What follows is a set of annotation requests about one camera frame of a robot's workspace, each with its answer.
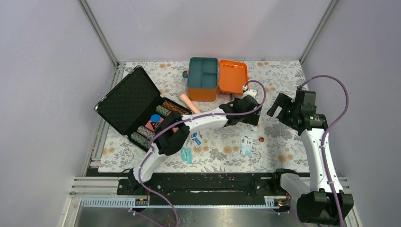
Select blue white medicine packet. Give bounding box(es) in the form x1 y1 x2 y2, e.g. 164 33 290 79
245 124 258 131

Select orange medicine box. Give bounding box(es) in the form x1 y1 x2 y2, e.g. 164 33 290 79
182 60 249 102

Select teal divided tray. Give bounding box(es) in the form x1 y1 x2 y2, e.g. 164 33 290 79
187 57 218 89

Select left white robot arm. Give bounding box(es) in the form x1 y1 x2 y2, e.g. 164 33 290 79
127 86 262 194

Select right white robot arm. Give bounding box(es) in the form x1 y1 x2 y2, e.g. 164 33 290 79
267 89 354 227

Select blue white sachet packet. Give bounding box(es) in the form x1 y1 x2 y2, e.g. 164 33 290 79
239 136 253 156

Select floral table mat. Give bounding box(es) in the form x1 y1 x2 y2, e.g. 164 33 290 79
98 60 309 174

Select small blue sachets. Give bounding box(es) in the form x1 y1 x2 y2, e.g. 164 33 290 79
190 132 204 148

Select orange black chip stack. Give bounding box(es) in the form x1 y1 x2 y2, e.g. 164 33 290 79
162 100 191 115

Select teal tube pair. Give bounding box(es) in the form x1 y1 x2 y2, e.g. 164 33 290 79
180 147 192 164

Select green chip stack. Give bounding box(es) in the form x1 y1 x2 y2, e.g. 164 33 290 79
156 105 171 117

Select blue poker chip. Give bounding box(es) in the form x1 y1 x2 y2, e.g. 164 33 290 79
150 114 161 123

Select black poker chip case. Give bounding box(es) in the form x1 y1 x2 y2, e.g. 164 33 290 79
94 65 192 152

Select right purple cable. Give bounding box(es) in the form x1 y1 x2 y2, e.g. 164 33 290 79
289 75 349 227

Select purple cable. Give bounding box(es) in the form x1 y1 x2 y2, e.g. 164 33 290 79
129 79 267 227
289 75 349 227

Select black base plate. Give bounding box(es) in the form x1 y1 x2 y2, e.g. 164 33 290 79
85 168 303 206

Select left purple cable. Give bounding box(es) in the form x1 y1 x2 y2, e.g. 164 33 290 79
129 79 267 227

